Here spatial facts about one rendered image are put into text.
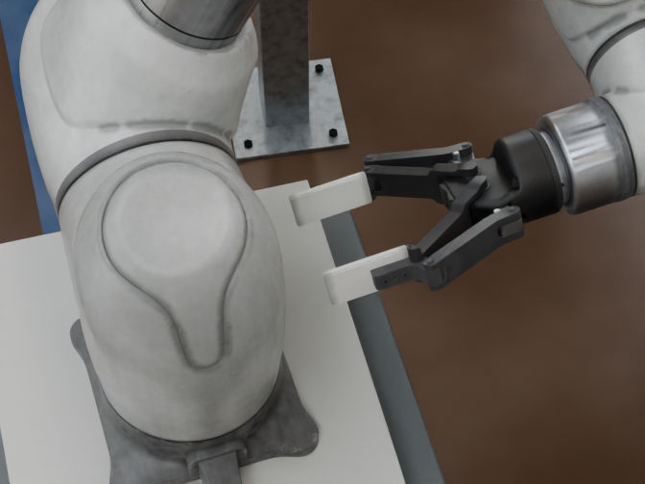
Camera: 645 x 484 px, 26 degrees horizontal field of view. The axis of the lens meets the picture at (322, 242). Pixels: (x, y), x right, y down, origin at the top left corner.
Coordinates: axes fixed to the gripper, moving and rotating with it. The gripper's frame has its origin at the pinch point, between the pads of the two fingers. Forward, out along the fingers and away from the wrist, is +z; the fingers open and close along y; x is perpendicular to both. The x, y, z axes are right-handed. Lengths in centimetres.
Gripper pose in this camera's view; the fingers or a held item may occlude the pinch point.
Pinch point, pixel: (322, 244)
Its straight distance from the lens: 116.6
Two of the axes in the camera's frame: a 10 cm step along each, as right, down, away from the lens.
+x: -2.4, -8.2, -5.2
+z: -9.5, 3.2, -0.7
